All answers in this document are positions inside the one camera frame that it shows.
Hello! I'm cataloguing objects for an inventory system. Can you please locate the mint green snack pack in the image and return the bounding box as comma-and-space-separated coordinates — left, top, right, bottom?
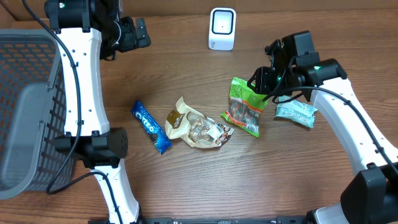
275, 96, 318, 128

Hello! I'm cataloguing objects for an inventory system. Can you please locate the white barcode scanner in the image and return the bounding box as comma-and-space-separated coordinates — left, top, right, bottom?
208, 7, 236, 51

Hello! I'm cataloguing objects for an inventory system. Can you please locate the grey plastic mesh basket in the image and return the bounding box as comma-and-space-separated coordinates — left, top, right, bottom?
1, 29, 75, 200

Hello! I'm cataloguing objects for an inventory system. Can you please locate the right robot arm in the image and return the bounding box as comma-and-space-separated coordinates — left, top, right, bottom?
248, 30, 397, 224

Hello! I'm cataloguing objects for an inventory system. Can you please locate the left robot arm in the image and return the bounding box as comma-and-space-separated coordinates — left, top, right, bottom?
45, 0, 150, 223

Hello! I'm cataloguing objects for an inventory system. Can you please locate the beige nut snack bag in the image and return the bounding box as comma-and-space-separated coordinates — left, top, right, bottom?
165, 96, 234, 149

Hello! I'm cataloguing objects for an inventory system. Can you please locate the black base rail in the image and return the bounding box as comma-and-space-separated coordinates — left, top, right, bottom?
88, 216, 312, 224

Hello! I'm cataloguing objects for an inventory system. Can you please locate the blue Oreo cookie pack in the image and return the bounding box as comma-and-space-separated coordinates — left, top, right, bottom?
131, 100, 172, 154

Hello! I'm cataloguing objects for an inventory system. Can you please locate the green candy snack bag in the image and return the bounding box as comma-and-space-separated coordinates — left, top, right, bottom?
221, 77, 267, 138

